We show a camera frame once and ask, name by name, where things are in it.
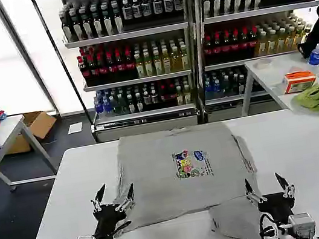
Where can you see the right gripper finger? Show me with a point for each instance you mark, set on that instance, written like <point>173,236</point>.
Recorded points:
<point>251,191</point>
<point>285,187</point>

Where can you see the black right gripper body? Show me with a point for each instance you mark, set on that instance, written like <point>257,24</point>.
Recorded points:
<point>278,205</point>

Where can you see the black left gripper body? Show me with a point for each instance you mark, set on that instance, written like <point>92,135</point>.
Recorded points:
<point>107,218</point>

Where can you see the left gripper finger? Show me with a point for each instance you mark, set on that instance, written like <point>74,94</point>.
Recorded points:
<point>126,198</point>
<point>99,197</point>

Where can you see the grey printed t-shirt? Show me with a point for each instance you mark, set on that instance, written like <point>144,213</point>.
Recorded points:
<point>165,192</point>

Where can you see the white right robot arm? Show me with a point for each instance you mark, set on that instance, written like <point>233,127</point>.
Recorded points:
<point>300,227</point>

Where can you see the white paper sheet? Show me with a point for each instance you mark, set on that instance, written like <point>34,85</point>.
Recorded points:
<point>75,128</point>

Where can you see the green cloth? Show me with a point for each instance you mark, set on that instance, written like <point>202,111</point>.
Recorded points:
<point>313,98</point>

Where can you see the large open cardboard box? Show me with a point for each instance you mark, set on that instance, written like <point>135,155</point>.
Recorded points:
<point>33,126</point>

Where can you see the orange tissue box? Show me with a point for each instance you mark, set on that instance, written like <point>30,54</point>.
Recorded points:
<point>298,81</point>

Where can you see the grey side table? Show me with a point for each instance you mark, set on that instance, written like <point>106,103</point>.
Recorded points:
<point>6,136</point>

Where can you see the white desk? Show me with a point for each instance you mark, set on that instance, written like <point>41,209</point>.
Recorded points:
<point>280,74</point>

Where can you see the blue-label water bottle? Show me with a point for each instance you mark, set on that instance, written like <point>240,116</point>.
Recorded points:
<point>316,54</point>

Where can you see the black slanted pole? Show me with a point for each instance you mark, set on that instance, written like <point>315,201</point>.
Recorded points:
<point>61,62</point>

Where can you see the metal shelf with bottles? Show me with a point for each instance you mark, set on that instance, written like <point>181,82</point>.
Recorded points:
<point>133,56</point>
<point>248,28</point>

